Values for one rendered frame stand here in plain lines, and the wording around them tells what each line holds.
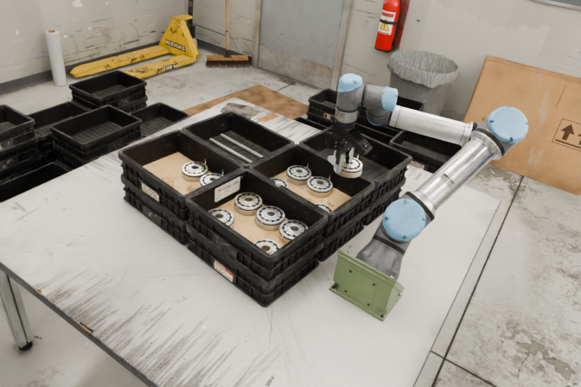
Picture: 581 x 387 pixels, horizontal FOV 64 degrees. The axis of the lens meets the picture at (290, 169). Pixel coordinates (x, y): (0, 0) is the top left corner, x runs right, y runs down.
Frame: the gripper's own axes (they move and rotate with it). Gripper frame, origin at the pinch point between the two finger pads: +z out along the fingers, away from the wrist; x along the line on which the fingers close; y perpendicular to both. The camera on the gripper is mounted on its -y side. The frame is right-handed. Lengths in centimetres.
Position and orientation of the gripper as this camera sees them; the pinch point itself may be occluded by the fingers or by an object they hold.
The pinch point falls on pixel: (343, 168)
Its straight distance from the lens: 171.3
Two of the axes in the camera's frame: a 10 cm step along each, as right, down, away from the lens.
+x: -6.8, 4.0, -6.1
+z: -0.5, 8.1, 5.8
